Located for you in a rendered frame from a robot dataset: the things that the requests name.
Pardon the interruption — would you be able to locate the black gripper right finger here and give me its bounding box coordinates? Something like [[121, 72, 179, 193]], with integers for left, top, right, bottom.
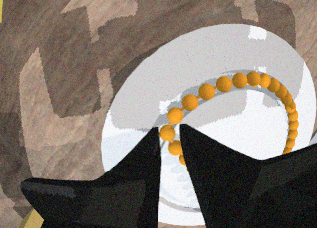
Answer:
[[179, 124, 317, 228]]

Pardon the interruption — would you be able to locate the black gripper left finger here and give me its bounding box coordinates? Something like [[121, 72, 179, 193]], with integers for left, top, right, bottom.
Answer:
[[20, 128, 162, 228]]

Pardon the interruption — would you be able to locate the white round plate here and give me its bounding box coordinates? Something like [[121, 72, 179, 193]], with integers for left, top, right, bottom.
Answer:
[[102, 23, 316, 225]]

